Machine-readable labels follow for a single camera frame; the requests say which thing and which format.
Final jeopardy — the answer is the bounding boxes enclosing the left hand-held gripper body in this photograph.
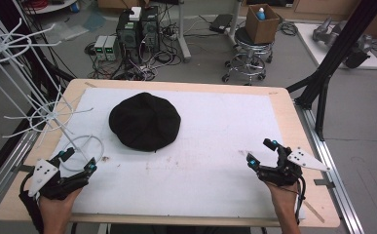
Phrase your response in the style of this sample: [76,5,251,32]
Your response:
[27,158,90,201]

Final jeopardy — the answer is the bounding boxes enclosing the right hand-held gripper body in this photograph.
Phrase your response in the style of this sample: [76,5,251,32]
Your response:
[257,145,331,187]

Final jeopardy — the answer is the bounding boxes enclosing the white wire display rack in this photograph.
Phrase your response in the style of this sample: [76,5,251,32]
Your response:
[0,18,105,173]

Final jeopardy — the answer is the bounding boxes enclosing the black beret hat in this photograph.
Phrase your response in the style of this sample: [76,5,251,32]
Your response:
[108,92,182,153]

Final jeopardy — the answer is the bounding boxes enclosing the person's left hand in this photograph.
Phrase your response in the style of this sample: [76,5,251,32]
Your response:
[39,187,84,222]

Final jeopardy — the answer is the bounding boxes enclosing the person's right hand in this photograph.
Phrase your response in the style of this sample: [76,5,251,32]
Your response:
[263,180,300,215]

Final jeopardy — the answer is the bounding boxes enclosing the white foam table mat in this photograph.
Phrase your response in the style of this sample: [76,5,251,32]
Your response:
[48,87,307,220]

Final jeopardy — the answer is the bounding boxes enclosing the tan tape strip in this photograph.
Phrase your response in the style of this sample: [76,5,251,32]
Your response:
[302,199,325,224]

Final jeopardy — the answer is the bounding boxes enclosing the chrome rolling stool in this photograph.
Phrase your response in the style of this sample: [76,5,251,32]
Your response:
[221,26,275,85]

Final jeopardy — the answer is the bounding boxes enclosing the white floor board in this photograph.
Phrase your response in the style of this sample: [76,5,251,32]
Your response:
[294,21,377,71]

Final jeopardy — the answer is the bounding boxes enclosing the grey bench power supply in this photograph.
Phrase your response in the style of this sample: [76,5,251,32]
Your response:
[93,34,108,61]
[103,34,121,62]

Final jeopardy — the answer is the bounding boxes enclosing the brown cardboard box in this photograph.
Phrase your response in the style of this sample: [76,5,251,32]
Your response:
[245,3,281,46]

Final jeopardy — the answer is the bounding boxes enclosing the black flat box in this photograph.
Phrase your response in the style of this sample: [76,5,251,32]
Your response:
[208,13,234,34]

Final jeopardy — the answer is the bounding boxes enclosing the grey desk leg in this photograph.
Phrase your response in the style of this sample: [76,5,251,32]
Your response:
[175,0,193,63]

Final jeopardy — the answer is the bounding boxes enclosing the black computer tower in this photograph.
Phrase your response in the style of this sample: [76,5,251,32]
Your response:
[139,5,161,54]
[115,9,142,53]

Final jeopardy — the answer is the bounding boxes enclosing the white box on tower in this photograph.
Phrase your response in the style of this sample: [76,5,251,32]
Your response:
[129,6,142,22]

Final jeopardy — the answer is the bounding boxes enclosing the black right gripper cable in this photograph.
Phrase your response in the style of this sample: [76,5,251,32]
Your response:
[293,175,308,226]

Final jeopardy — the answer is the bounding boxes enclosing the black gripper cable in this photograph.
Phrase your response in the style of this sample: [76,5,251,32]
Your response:
[18,171,45,234]
[293,175,308,226]

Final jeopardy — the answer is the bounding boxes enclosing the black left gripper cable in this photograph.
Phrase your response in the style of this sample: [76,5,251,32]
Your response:
[18,171,45,234]

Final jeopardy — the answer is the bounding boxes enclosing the aluminium rail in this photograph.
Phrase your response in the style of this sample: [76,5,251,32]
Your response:
[0,130,40,219]
[293,99,366,234]

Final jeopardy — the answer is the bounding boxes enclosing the black metal stand frame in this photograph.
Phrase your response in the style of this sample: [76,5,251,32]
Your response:
[285,0,377,142]

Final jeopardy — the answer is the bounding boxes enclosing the tangle of floor cables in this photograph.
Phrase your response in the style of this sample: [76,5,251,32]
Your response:
[84,19,185,82]

